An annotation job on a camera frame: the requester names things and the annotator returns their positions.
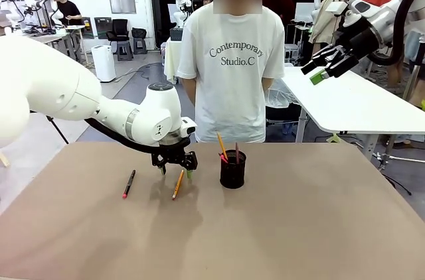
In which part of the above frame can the person in white T-shirt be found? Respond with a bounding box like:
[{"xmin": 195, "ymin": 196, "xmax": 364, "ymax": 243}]
[{"xmin": 175, "ymin": 0, "xmax": 286, "ymax": 144}]

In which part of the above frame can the black office chair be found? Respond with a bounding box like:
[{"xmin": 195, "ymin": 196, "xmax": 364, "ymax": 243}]
[{"xmin": 106, "ymin": 19, "xmax": 130, "ymax": 52}]

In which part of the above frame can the metal light stand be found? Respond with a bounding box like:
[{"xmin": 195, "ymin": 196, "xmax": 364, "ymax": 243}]
[{"xmin": 371, "ymin": 150, "xmax": 425, "ymax": 196}]

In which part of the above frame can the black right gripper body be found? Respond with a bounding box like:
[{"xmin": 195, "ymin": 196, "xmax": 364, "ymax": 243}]
[{"xmin": 328, "ymin": 27, "xmax": 380, "ymax": 78}]

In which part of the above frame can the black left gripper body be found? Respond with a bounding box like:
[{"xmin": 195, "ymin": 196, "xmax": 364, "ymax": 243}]
[{"xmin": 151, "ymin": 137, "xmax": 199, "ymax": 165}]

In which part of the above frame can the black tripod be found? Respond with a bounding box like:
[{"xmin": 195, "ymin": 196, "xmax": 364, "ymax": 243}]
[{"xmin": 46, "ymin": 115, "xmax": 70, "ymax": 145}]

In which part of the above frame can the table with white cloth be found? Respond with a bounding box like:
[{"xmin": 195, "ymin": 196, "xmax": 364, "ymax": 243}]
[{"xmin": 164, "ymin": 39, "xmax": 187, "ymax": 84}]

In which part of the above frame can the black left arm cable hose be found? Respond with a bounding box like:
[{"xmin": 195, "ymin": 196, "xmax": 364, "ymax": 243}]
[{"xmin": 84, "ymin": 117, "xmax": 192, "ymax": 155}]

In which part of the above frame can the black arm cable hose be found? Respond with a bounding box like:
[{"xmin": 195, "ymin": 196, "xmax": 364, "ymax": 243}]
[
  {"xmin": 367, "ymin": 0, "xmax": 425, "ymax": 66},
  {"xmin": 84, "ymin": 117, "xmax": 192, "ymax": 155}
]

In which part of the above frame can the person in black T-shirt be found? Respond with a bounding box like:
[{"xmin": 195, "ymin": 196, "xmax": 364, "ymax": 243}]
[{"xmin": 52, "ymin": 0, "xmax": 82, "ymax": 27}]

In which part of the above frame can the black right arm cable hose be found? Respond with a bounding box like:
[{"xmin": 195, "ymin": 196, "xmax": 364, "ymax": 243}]
[{"xmin": 367, "ymin": 0, "xmax": 425, "ymax": 66}]

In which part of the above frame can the black stool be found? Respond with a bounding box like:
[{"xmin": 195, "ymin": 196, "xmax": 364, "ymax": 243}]
[{"xmin": 131, "ymin": 27, "xmax": 148, "ymax": 55}]

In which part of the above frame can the black pen pink end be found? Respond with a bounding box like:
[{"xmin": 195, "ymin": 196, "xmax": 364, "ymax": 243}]
[{"xmin": 122, "ymin": 169, "xmax": 136, "ymax": 199}]

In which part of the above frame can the black mesh pen holder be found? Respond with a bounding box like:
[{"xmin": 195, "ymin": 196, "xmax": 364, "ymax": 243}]
[{"xmin": 219, "ymin": 149, "xmax": 247, "ymax": 190}]

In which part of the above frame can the white desk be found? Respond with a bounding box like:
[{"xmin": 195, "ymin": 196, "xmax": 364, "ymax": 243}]
[{"xmin": 33, "ymin": 25, "xmax": 89, "ymax": 64}]

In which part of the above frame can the mannequin with beige coat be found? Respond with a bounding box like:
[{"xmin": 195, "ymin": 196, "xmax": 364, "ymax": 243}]
[{"xmin": 310, "ymin": 0, "xmax": 353, "ymax": 45}]

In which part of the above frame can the person's right forearm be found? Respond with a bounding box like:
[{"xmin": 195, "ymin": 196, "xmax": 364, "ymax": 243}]
[{"xmin": 183, "ymin": 77, "xmax": 197, "ymax": 105}]

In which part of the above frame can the grey stool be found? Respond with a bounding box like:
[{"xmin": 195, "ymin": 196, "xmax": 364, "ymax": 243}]
[{"xmin": 116, "ymin": 43, "xmax": 134, "ymax": 62}]

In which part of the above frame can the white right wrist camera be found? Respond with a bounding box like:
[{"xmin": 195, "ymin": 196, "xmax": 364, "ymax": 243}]
[{"xmin": 327, "ymin": 1, "xmax": 349, "ymax": 16}]

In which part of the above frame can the clear plastic bag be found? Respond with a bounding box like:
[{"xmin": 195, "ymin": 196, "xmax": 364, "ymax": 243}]
[{"xmin": 265, "ymin": 79, "xmax": 301, "ymax": 108}]

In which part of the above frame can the white air purifier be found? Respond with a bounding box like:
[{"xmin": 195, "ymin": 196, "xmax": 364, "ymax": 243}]
[{"xmin": 91, "ymin": 44, "xmax": 117, "ymax": 82}]

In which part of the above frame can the purple poster board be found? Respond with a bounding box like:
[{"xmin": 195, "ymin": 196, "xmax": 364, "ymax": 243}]
[
  {"xmin": 94, "ymin": 17, "xmax": 112, "ymax": 39},
  {"xmin": 81, "ymin": 17, "xmax": 92, "ymax": 39}
]

